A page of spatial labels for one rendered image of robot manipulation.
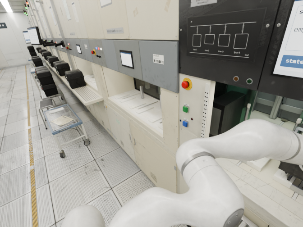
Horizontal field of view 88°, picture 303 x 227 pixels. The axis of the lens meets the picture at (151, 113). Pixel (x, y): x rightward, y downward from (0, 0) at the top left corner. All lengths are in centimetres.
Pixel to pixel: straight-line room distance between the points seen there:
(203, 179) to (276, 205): 65
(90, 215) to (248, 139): 47
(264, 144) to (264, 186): 66
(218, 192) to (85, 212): 38
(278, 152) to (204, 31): 52
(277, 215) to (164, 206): 66
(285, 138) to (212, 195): 21
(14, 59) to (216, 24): 1348
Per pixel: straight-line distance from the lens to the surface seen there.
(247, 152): 42
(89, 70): 362
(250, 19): 67
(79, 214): 57
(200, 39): 78
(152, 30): 103
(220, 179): 40
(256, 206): 100
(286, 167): 105
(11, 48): 1379
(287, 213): 102
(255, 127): 42
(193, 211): 39
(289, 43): 64
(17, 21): 1378
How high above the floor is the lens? 164
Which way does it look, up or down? 29 degrees down
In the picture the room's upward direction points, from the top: 5 degrees counter-clockwise
